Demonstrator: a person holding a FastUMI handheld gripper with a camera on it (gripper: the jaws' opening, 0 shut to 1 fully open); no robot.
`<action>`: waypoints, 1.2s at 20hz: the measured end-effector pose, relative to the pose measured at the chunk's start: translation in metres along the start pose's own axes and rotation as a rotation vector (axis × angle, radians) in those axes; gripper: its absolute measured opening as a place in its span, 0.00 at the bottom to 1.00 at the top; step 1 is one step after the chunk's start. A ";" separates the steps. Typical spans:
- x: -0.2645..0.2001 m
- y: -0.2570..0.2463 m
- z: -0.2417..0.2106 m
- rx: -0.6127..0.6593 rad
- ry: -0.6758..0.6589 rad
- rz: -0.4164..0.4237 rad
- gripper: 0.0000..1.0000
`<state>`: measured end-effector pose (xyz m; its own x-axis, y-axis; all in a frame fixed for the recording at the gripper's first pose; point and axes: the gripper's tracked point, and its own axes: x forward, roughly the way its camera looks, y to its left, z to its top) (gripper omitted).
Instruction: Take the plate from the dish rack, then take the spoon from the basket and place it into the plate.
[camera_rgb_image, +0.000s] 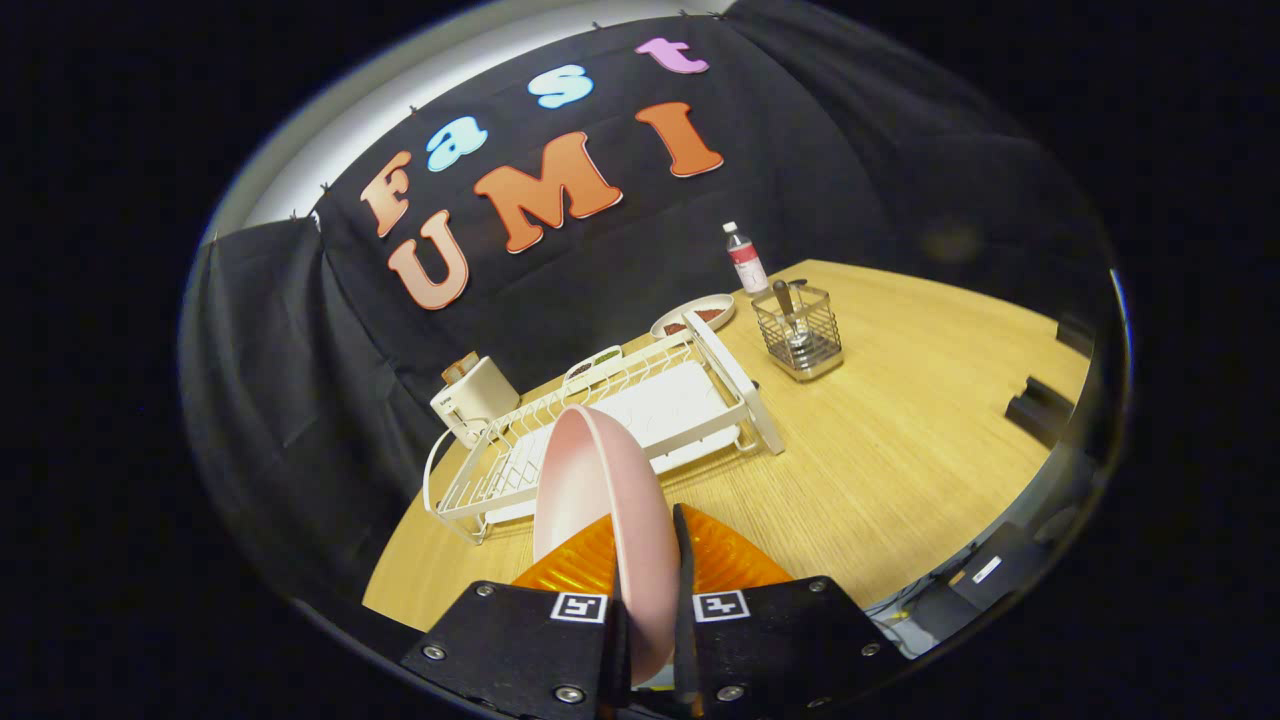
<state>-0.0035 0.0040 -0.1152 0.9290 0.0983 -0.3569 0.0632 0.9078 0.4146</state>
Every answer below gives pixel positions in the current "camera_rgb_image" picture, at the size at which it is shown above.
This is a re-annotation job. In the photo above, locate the white plate with meat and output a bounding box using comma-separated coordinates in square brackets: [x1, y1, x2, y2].
[650, 293, 737, 341]

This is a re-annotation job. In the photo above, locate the black table clamp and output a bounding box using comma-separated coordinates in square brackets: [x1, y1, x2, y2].
[1005, 376, 1076, 451]
[1055, 310, 1096, 359]

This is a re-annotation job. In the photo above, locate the clear bottle red label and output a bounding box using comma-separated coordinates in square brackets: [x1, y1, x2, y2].
[722, 221, 771, 297]

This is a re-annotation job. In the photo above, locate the metal wire basket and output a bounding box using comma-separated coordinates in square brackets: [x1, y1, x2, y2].
[750, 284, 846, 384]

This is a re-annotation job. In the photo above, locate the metal spoon dark handle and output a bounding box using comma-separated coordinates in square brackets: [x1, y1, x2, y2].
[771, 279, 813, 351]

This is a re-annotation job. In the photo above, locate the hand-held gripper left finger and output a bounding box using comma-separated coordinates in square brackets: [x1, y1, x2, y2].
[400, 513, 633, 720]

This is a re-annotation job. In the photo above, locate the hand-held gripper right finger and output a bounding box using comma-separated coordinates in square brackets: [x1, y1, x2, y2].
[672, 503, 906, 720]

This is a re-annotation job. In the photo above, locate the white wire dish rack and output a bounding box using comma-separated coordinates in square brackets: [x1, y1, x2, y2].
[423, 312, 786, 546]

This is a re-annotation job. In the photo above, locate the pink plate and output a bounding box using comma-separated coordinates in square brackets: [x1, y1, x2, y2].
[532, 404, 683, 689]

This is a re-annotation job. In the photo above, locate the dark box white label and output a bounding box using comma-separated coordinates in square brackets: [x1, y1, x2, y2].
[915, 520, 1061, 641]

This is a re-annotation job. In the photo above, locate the black backdrop cloth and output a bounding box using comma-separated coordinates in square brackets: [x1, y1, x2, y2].
[180, 0, 1116, 601]

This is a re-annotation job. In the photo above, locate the white divided condiment dish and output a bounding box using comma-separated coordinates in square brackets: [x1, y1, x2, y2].
[563, 345, 624, 386]

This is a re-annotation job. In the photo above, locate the white toaster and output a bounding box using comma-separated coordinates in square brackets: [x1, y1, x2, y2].
[430, 356, 521, 448]

